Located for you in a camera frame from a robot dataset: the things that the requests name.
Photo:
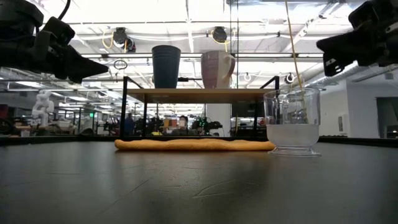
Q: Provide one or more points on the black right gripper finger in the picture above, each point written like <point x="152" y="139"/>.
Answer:
<point x="339" y="45"/>

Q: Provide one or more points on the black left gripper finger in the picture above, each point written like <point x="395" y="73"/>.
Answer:
<point x="84" y="67"/>

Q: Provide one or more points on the tall blue cup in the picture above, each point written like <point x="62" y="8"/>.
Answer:
<point x="166" y="68"/>

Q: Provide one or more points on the clear glass cup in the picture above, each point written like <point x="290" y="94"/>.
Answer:
<point x="292" y="133"/>

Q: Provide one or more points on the black background robot arm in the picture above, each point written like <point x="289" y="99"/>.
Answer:
<point x="206" y="126"/>

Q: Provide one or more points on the wooden shelf with black legs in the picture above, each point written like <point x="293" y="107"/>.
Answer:
<point x="199" y="96"/>

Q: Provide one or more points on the white robot figure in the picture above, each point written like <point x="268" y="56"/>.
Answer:
<point x="43" y="107"/>

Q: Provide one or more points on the person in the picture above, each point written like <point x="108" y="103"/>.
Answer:
<point x="129" y="124"/>
<point x="183" y="126"/>

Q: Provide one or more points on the orange cloth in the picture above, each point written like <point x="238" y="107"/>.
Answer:
<point x="192" y="145"/>

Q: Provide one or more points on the white pillar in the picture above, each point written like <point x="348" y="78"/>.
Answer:
<point x="219" y="118"/>

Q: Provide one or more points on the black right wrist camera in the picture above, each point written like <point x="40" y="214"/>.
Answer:
<point x="370" y="12"/>

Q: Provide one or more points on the black table frame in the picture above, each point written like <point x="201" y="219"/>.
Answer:
<point x="62" y="140"/>

